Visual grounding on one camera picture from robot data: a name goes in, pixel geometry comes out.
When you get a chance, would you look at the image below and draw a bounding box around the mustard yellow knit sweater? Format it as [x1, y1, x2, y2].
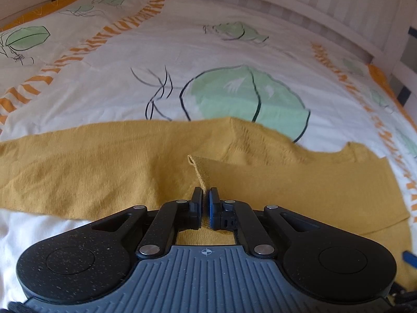
[1, 118, 416, 289]

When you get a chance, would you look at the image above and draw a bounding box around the white blue-trimmed shelf unit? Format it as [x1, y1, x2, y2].
[388, 26, 416, 106]

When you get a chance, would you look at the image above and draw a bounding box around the white leaf-print duvet cover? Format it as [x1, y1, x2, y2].
[1, 0, 416, 305]

